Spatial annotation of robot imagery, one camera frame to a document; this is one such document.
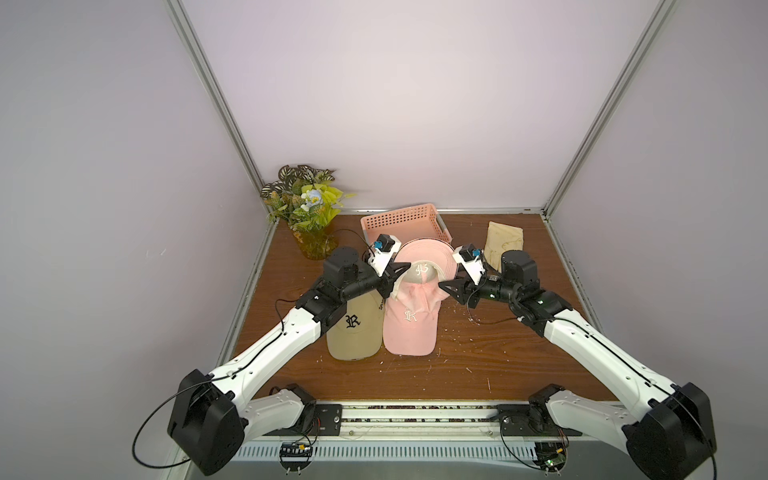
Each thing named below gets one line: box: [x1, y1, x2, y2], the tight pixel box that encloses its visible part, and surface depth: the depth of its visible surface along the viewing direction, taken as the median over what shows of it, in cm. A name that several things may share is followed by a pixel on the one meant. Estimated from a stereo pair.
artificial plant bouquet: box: [260, 164, 356, 228], surface depth 100 cm
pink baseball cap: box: [383, 278, 449, 356], surface depth 86 cm
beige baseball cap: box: [326, 291, 385, 361], surface depth 87 cm
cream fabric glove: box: [484, 221, 524, 273], surface depth 113 cm
